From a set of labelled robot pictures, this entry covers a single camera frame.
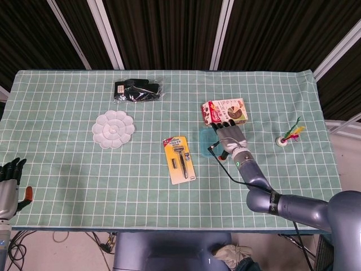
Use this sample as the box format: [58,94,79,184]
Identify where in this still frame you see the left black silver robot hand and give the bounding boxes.
[0,157,34,221]

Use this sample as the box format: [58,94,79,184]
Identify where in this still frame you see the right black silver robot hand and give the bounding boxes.
[210,118,249,161]

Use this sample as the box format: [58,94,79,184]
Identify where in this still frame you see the black power plug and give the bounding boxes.
[98,233,116,255]

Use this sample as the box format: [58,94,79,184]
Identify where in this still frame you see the beige shoe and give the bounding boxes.
[212,244,253,268]

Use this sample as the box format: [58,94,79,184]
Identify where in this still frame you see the black floor cable bundle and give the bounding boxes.
[8,230,39,271]

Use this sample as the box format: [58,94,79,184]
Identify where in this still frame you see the black right hand cable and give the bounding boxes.
[207,141,315,271]

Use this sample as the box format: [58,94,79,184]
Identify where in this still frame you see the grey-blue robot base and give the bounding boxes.
[112,231,234,271]

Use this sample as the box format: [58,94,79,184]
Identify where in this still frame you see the blue translucent plastic lid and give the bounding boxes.
[197,126,223,158]

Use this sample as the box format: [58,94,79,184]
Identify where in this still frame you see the black gloves in plastic bag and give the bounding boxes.
[113,78,164,104]

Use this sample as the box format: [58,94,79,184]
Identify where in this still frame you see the black pleated curtain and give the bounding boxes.
[0,0,361,122]

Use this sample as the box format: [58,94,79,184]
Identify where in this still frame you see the green white checked tablecloth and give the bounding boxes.
[0,69,353,233]

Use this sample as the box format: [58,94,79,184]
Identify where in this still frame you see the white flower-shaped paint palette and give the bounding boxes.
[91,110,135,150]

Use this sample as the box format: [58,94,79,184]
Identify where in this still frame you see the chocolate snack carton box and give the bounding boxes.
[201,98,249,128]

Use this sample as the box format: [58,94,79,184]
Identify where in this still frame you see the colourful feather shuttlecock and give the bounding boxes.
[276,116,306,148]

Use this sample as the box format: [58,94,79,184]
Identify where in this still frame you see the yellow razor blister pack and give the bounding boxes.
[162,135,197,186]

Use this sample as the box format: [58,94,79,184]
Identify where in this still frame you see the blue denim trouser leg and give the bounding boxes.
[235,256,262,271]

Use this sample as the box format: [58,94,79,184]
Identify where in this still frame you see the white aluminium frame post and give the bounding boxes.
[86,0,125,71]
[209,0,235,71]
[312,21,361,82]
[46,0,93,71]

